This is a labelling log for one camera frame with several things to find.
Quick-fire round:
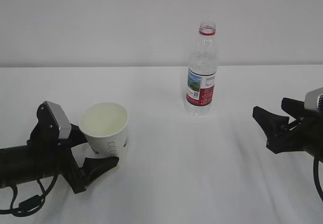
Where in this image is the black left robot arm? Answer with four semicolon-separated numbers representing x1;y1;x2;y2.
1;125;119;194

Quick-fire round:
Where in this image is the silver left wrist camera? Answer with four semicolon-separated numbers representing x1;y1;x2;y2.
40;101;72;140

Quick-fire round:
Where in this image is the white paper cup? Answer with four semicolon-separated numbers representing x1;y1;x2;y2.
78;102;129;164

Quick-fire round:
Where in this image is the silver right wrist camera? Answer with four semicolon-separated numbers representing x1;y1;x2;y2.
304;88;323;114

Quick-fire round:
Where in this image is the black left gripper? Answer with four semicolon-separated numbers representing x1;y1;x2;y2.
27;124;119;194

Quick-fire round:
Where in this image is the black right camera cable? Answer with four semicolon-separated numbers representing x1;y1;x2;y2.
312;155;323;202

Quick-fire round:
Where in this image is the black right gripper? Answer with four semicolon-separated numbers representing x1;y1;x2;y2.
252;97;322;162

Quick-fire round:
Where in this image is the clear plastic water bottle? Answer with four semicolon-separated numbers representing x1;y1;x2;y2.
185;21;219;116

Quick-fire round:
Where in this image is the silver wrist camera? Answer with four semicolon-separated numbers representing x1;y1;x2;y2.
40;101;72;140
304;88;323;114

